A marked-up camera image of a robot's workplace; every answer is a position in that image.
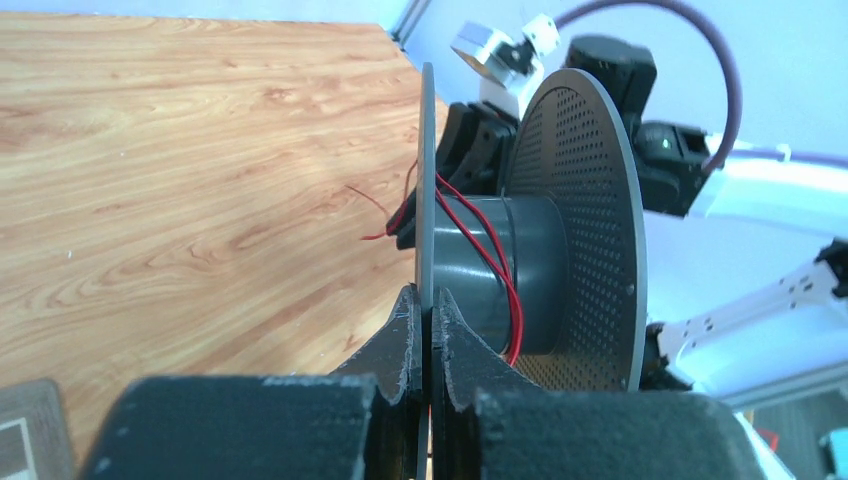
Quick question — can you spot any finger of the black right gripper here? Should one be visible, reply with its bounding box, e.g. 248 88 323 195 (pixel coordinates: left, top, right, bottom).
386 187 416 251

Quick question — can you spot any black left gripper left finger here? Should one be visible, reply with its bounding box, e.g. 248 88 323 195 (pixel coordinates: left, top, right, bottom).
79 285 424 479

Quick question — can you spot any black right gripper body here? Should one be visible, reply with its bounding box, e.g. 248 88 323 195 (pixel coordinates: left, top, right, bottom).
436 102 517 196

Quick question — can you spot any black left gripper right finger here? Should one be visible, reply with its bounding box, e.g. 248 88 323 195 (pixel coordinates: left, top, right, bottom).
431 288 763 479

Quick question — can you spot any black cable spool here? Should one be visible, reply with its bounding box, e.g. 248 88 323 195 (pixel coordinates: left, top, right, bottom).
413 62 649 393

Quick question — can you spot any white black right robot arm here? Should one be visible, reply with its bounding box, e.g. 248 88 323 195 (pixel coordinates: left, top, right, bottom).
390 35 847 410

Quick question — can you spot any wooden chessboard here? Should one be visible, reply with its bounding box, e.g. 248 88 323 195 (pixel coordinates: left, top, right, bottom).
1 379 75 479

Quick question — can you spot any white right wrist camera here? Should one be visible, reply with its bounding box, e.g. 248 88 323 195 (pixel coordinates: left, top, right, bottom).
451 14 561 120

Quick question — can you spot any aluminium frame post right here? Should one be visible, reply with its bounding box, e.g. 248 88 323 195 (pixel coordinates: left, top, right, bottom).
388 0 431 51

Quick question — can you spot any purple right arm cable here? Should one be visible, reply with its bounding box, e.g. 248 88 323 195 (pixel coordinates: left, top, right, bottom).
553 0 848 175

